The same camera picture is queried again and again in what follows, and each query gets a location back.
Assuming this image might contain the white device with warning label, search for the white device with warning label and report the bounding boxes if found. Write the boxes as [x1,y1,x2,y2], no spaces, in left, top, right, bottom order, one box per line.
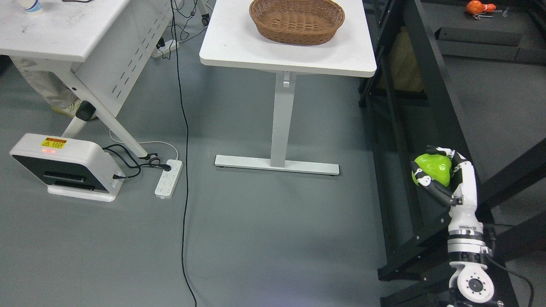
[9,133,124,202]

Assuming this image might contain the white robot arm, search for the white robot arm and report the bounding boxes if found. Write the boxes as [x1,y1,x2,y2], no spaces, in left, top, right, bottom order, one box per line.
[448,230,494,306]

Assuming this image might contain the long black cable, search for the long black cable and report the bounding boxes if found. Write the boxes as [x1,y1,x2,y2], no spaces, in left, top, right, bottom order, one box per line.
[170,0,197,307]

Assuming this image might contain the white power strip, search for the white power strip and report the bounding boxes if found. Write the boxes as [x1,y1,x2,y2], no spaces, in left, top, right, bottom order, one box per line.
[154,159,184,200]
[151,38,179,58]

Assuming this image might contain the green apple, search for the green apple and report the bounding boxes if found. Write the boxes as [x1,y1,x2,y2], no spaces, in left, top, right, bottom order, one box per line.
[415,153,452,187]

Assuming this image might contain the white folding table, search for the white folding table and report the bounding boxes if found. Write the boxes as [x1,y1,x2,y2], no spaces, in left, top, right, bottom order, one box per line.
[0,0,171,160]

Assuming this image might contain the orange fruit on shelf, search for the orange fruit on shelf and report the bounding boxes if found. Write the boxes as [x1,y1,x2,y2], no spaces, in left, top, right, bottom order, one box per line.
[465,0,497,15]

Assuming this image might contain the black metal shelf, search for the black metal shelf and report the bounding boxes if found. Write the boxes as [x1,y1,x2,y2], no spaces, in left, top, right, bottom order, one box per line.
[359,0,545,307]

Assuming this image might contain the paper cup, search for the paper cup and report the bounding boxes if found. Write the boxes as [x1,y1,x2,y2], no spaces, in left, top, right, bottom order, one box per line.
[16,0,43,15]

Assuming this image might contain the brown wicker basket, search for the brown wicker basket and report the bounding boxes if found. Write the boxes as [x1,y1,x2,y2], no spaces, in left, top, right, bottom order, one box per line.
[248,0,345,46]

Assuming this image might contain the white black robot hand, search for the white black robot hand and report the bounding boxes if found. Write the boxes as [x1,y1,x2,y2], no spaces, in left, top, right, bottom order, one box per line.
[410,145,484,235]

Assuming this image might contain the white standing desk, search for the white standing desk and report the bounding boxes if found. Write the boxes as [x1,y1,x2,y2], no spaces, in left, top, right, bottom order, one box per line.
[199,0,377,176]

